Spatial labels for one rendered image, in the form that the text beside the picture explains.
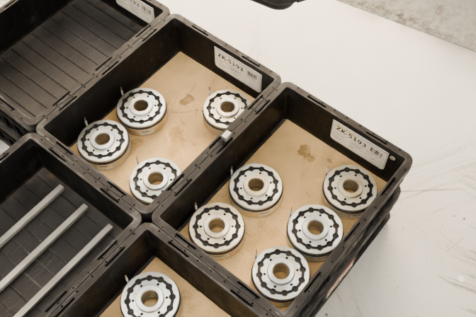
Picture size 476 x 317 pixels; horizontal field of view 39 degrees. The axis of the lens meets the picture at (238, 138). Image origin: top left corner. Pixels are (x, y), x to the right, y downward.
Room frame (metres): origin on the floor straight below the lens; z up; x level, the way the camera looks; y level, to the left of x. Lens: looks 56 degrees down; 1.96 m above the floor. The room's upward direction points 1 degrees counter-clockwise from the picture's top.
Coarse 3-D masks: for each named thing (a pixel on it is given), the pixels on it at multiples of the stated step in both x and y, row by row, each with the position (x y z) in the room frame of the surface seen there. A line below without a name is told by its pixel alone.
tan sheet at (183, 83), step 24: (168, 72) 0.94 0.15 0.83; (192, 72) 0.94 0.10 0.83; (168, 96) 0.88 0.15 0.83; (192, 96) 0.88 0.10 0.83; (168, 120) 0.81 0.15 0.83; (192, 120) 0.81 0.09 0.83; (144, 144) 0.75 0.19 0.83; (168, 144) 0.75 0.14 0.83; (192, 144) 0.75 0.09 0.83; (120, 168) 0.70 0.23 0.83
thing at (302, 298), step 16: (272, 96) 0.80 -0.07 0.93; (304, 96) 0.80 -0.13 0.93; (256, 112) 0.76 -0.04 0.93; (336, 112) 0.76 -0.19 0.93; (240, 128) 0.72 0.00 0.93; (352, 128) 0.72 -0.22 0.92; (224, 144) 0.68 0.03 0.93; (384, 144) 0.68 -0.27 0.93; (208, 160) 0.65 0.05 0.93; (192, 176) 0.62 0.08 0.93; (400, 176) 0.61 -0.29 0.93; (176, 192) 0.58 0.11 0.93; (384, 192) 0.59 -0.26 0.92; (160, 208) 0.55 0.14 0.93; (368, 208) 0.55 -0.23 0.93; (160, 224) 0.52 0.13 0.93; (176, 240) 0.49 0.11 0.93; (352, 240) 0.49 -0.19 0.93; (208, 256) 0.46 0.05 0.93; (336, 256) 0.46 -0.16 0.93; (224, 272) 0.43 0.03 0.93; (320, 272) 0.43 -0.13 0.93; (240, 288) 0.40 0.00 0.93; (304, 288) 0.40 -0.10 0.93; (272, 304) 0.38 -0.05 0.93; (304, 304) 0.38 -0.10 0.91
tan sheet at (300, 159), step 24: (288, 120) 0.81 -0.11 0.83; (264, 144) 0.75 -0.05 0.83; (288, 144) 0.75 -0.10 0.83; (312, 144) 0.75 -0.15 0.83; (288, 168) 0.69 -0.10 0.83; (312, 168) 0.69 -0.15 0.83; (288, 192) 0.64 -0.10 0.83; (312, 192) 0.64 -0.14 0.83; (288, 216) 0.59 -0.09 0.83; (264, 240) 0.54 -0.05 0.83; (240, 264) 0.49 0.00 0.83; (312, 264) 0.49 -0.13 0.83
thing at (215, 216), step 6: (210, 216) 0.57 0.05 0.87; (216, 216) 0.57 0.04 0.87; (222, 216) 0.57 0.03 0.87; (204, 222) 0.56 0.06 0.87; (228, 222) 0.56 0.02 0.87; (204, 228) 0.54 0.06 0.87; (228, 228) 0.54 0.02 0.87; (210, 234) 0.53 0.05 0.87; (216, 234) 0.53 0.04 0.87; (222, 234) 0.53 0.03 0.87
